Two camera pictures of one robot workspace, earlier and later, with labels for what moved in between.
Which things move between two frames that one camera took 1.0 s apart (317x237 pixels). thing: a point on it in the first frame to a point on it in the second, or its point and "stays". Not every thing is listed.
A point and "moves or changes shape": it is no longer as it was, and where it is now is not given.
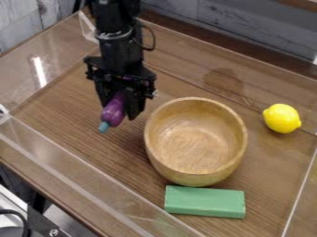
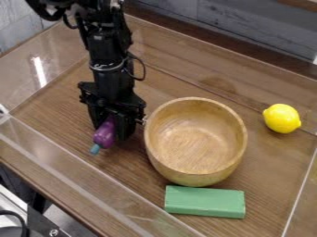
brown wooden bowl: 196,138 stays
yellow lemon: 283,118 stays
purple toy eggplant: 113,112 moves or changes shape
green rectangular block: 205,202 stays
